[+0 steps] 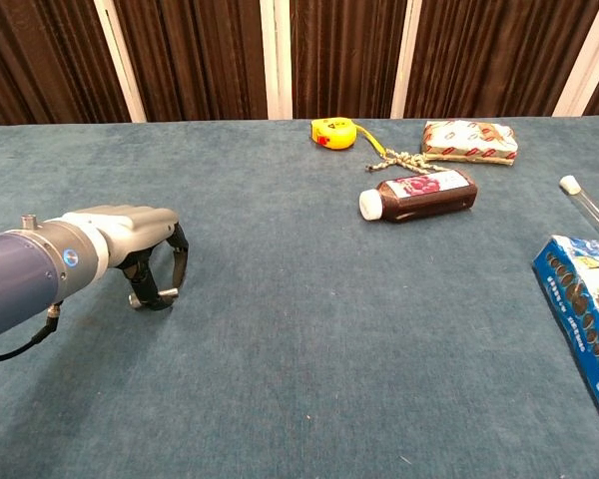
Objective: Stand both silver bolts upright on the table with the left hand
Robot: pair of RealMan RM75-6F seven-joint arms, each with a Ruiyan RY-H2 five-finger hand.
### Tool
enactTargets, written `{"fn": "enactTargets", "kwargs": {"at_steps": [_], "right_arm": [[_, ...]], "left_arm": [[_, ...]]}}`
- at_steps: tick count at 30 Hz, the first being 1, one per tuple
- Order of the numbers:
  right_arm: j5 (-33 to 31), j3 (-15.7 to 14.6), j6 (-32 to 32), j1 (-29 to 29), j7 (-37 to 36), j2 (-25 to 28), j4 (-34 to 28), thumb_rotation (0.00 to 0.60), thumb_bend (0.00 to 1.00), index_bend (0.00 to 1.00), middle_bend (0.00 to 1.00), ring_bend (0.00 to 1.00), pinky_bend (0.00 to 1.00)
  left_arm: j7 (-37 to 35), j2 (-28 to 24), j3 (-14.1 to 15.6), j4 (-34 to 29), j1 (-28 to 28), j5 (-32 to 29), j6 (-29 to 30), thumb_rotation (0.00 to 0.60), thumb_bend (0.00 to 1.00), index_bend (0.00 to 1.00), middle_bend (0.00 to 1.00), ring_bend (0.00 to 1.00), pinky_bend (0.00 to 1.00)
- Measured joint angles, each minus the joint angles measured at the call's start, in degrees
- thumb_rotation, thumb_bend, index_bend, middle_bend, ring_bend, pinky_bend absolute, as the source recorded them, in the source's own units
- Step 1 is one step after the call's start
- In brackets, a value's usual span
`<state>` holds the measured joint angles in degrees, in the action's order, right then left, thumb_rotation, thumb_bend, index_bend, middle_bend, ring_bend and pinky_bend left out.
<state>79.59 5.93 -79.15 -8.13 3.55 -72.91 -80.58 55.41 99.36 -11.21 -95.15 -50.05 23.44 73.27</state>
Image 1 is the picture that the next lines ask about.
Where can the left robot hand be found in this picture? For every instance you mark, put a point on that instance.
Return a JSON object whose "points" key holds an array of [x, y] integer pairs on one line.
{"points": [[135, 229]]}

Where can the blue felt table mat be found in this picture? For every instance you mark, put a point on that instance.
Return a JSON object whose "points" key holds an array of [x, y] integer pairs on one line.
{"points": [[299, 324]]}

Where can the patterned white tissue packet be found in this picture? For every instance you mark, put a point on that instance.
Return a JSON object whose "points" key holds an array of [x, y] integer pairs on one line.
{"points": [[469, 140]]}

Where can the brown bottle white cap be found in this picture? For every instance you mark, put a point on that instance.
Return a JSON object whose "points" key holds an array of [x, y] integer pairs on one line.
{"points": [[429, 199]]}

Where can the blue cookie box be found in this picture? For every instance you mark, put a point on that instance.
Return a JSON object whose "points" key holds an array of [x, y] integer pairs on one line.
{"points": [[579, 299]]}

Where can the white partition post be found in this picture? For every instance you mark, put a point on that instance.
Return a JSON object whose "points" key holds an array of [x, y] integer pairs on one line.
{"points": [[406, 60], [120, 60], [275, 60], [583, 60]]}

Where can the yellow tape measure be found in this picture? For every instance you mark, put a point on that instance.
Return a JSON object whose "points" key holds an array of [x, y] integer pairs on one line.
{"points": [[332, 132]]}

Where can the glass test tube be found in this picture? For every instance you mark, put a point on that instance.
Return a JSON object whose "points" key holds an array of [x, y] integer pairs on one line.
{"points": [[570, 185]]}

